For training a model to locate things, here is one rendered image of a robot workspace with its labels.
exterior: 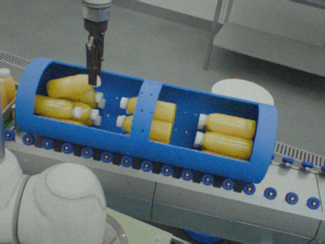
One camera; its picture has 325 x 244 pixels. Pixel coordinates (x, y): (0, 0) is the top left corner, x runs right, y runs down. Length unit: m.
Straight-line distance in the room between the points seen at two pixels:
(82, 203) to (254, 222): 0.83
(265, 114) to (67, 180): 0.74
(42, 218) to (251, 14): 4.09
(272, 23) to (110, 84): 3.35
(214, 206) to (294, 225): 0.29
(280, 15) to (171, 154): 3.51
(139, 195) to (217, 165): 0.33
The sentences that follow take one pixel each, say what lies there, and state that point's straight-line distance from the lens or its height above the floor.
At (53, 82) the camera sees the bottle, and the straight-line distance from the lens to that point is 1.49.
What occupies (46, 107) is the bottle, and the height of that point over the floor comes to 1.12.
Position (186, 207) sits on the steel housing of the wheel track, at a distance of 1.54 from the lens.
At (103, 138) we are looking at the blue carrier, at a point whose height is 1.08.
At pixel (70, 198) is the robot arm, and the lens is 0.87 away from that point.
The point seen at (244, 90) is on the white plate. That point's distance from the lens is 1.87.
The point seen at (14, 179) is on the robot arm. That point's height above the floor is 1.31.
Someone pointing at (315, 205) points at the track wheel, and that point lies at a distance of 1.54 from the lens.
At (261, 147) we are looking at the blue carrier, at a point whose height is 1.17.
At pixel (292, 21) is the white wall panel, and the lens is 4.72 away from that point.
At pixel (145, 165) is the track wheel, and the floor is 0.97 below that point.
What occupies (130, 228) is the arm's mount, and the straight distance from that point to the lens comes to 1.16.
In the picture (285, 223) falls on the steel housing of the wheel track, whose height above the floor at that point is 0.86.
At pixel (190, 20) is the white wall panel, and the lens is 4.94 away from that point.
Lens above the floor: 1.97
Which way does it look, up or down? 37 degrees down
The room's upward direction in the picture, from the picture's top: 9 degrees clockwise
